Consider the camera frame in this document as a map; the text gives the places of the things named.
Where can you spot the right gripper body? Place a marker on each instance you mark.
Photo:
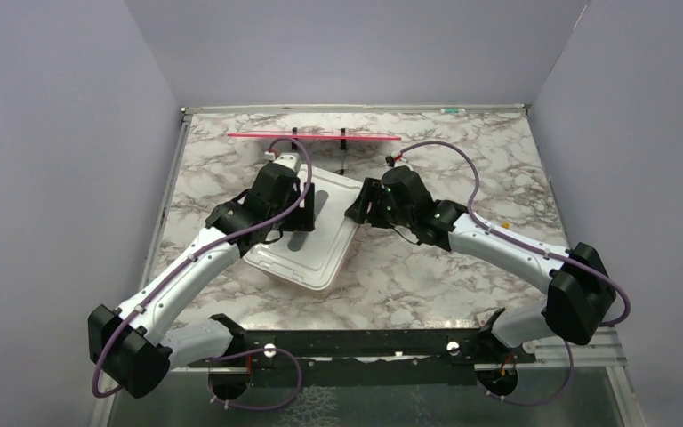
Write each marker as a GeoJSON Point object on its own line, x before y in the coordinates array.
{"type": "Point", "coordinates": [401, 217]}

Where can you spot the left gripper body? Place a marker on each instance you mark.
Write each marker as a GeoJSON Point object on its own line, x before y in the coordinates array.
{"type": "Point", "coordinates": [293, 205]}

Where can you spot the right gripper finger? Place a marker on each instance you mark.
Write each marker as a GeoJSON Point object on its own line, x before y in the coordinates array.
{"type": "Point", "coordinates": [371, 192]}
{"type": "Point", "coordinates": [360, 209]}

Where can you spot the white bin lid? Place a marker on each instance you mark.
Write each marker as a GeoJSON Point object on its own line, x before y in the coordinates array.
{"type": "Point", "coordinates": [332, 237]}

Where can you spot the pink plastic bin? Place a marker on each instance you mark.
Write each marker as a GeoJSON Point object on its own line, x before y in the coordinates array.
{"type": "Point", "coordinates": [316, 282]}

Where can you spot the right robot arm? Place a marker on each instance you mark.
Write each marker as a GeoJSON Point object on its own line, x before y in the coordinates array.
{"type": "Point", "coordinates": [577, 295]}

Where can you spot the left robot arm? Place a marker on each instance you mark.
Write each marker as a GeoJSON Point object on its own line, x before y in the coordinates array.
{"type": "Point", "coordinates": [135, 344]}

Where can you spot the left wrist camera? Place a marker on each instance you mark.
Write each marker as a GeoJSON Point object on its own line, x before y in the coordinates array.
{"type": "Point", "coordinates": [291, 160]}

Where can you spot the black wire stand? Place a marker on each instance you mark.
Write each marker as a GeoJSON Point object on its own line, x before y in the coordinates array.
{"type": "Point", "coordinates": [332, 152]}

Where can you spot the black base frame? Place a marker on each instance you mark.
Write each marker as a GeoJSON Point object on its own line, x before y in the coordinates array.
{"type": "Point", "coordinates": [349, 358]}

